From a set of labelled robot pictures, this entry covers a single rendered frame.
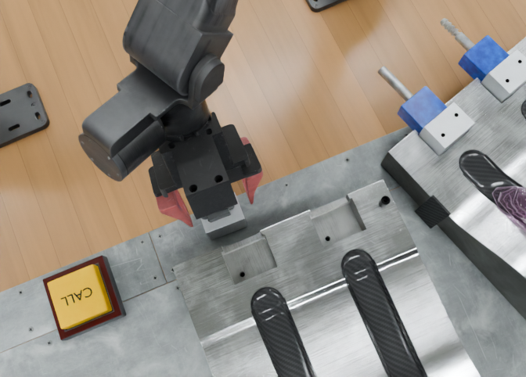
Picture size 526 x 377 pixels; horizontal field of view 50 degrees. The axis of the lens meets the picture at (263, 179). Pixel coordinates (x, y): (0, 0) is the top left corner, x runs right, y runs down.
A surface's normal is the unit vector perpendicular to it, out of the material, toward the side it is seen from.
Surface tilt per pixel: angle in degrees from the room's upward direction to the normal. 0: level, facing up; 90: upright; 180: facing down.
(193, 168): 30
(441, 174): 0
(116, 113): 16
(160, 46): 36
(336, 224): 0
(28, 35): 0
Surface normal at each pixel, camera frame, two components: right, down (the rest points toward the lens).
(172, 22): -0.40, 0.23
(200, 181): -0.20, -0.67
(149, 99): 0.14, -0.45
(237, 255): -0.03, -0.25
